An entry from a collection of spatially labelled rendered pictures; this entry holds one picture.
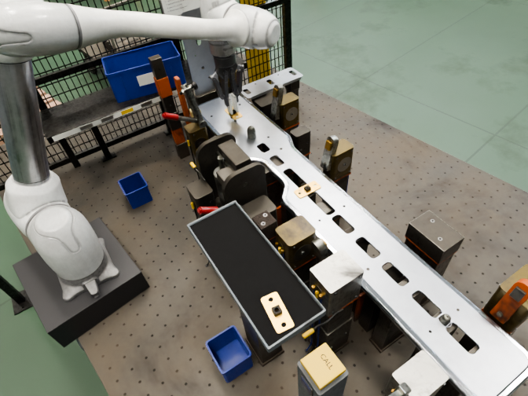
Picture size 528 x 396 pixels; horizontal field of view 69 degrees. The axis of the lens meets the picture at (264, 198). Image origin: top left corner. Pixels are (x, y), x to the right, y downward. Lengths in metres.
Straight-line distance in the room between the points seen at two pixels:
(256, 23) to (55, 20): 0.50
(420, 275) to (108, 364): 0.96
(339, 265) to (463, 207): 0.87
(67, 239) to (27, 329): 1.32
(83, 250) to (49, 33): 0.61
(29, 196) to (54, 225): 0.16
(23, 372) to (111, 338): 1.04
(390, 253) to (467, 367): 0.31
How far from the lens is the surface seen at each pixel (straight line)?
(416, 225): 1.13
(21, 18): 1.00
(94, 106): 1.78
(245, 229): 0.92
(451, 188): 1.74
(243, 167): 1.03
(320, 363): 0.76
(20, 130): 1.26
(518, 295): 1.02
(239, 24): 1.15
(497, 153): 3.17
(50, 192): 1.36
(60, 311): 1.40
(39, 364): 2.37
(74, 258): 1.27
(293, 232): 1.00
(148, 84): 1.72
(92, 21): 1.06
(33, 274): 1.52
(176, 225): 1.59
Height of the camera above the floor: 1.88
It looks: 47 degrees down
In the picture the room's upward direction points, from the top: 6 degrees counter-clockwise
